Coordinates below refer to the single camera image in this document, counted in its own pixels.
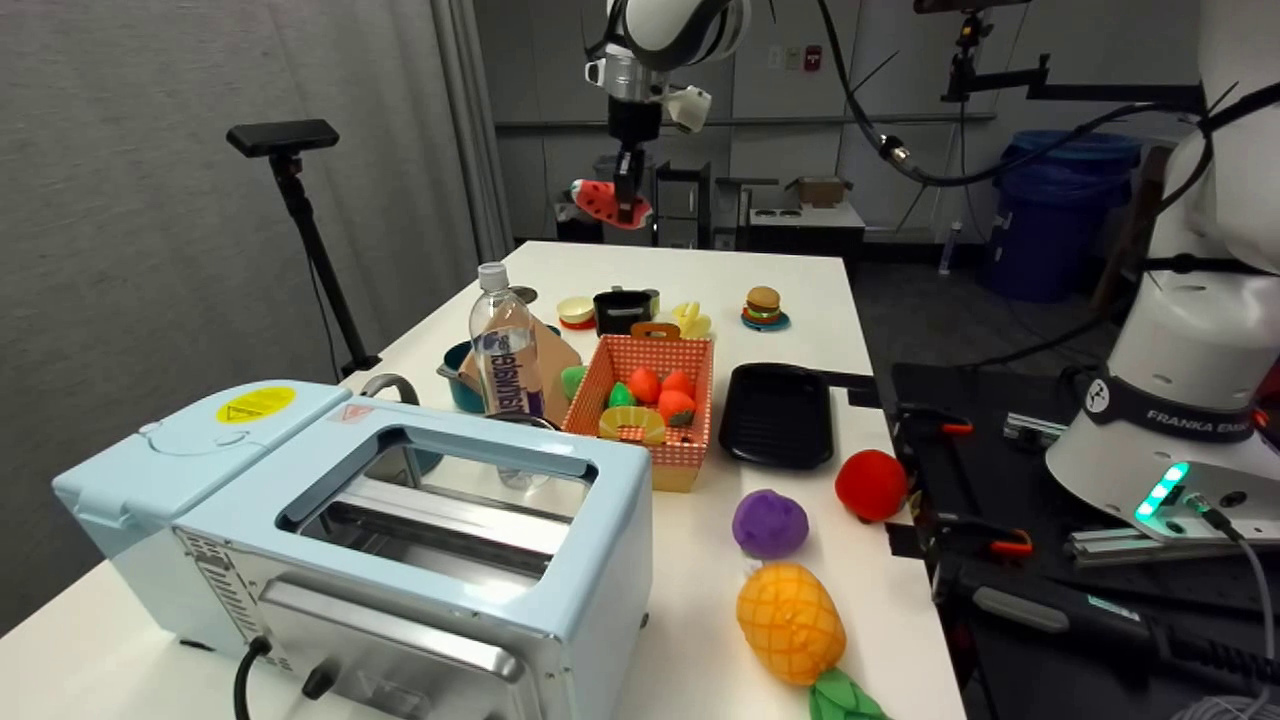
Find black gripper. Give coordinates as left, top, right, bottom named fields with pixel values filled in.
left=604, top=91, right=669, bottom=203

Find watermelon slice plush toy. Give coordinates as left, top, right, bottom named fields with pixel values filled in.
left=567, top=177, right=658, bottom=236

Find black pot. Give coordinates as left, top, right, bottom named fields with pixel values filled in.
left=586, top=285, right=664, bottom=341

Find yellow banana plush toy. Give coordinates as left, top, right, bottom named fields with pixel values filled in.
left=664, top=298, right=718, bottom=344

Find burger plush toy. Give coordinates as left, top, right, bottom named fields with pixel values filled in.
left=737, top=280, right=795, bottom=334

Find red plush tomato green leaf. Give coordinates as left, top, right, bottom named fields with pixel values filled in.
left=651, top=389, right=698, bottom=432

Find purple plush fruit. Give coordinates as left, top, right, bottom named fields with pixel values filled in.
left=727, top=485, right=812, bottom=563

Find red plush ball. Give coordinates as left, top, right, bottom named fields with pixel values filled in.
left=833, top=443, right=915, bottom=528

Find orange pineapple plush toy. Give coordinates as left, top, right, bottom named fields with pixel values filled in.
left=731, top=560, right=892, bottom=720

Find white background table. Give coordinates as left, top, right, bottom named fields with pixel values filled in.
left=737, top=194, right=870, bottom=258

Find brown cardboard sheet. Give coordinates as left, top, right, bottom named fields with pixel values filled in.
left=509, top=317, right=586, bottom=432

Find clear plastic water bottle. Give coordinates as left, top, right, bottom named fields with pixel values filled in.
left=463, top=258, right=544, bottom=422

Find orange checkered cardboard box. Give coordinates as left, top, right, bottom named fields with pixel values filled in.
left=558, top=329, right=718, bottom=497

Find black plastic tray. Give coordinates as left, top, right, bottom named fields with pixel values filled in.
left=715, top=358, right=883, bottom=475

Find black clamp orange tips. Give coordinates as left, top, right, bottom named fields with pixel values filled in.
left=886, top=404, right=981, bottom=443
left=915, top=509, right=1040, bottom=563

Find blue plastic bin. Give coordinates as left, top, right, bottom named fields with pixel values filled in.
left=987, top=123, right=1145, bottom=303

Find light blue toaster oven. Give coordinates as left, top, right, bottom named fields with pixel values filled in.
left=47, top=375, right=658, bottom=720

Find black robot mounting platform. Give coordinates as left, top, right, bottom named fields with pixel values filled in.
left=870, top=356, right=1280, bottom=720

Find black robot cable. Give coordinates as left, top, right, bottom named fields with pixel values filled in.
left=812, top=0, right=1213, bottom=191

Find black camera on tripod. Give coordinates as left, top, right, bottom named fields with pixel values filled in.
left=224, top=114, right=384, bottom=379

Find black overhead camera stand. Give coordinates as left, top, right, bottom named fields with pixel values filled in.
left=915, top=0, right=1209, bottom=111

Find black toaster power cord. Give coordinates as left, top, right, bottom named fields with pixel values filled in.
left=229, top=633, right=334, bottom=720

